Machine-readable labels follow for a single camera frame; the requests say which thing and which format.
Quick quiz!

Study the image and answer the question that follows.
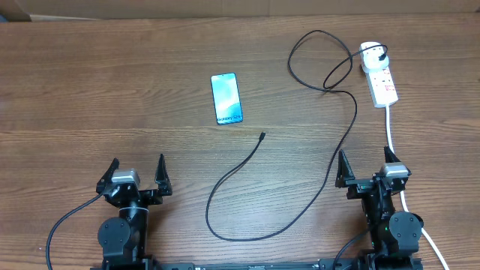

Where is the white power strip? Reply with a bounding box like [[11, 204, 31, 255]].
[[366, 67, 398, 108]]

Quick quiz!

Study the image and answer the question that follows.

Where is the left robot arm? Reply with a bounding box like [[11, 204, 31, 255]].
[[96, 155, 173, 269]]

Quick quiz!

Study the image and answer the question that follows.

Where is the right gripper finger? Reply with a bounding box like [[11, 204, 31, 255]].
[[335, 150, 355, 188], [384, 146, 400, 163]]

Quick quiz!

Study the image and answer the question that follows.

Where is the white power strip cord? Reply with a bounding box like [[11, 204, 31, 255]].
[[384, 105, 451, 270]]

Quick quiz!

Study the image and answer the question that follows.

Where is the Samsung Galaxy smartphone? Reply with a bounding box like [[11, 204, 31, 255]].
[[211, 73, 244, 125]]

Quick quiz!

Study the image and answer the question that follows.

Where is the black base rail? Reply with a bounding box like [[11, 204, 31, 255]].
[[90, 259, 424, 270]]

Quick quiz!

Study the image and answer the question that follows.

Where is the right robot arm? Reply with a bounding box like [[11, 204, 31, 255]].
[[332, 146, 424, 269]]

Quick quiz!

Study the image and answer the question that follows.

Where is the white charger plug adapter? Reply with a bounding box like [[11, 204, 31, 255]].
[[359, 41, 389, 74]]

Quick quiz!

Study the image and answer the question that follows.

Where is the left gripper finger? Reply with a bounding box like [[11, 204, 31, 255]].
[[154, 154, 173, 196], [96, 157, 119, 194]]

